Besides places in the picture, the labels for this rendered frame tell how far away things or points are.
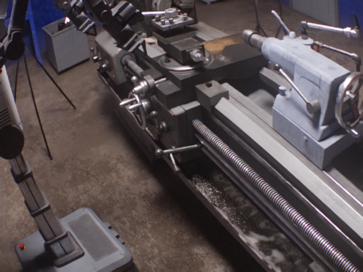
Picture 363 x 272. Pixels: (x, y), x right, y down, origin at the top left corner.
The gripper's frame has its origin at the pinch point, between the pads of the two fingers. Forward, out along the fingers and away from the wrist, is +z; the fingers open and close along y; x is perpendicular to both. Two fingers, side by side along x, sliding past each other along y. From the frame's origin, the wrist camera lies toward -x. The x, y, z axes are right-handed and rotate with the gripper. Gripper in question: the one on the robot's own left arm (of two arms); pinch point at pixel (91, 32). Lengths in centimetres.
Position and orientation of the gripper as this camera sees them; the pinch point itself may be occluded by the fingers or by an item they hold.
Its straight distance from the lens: 183.6
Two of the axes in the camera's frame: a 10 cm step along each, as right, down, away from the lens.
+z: 4.9, 4.9, 7.2
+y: -6.1, -4.0, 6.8
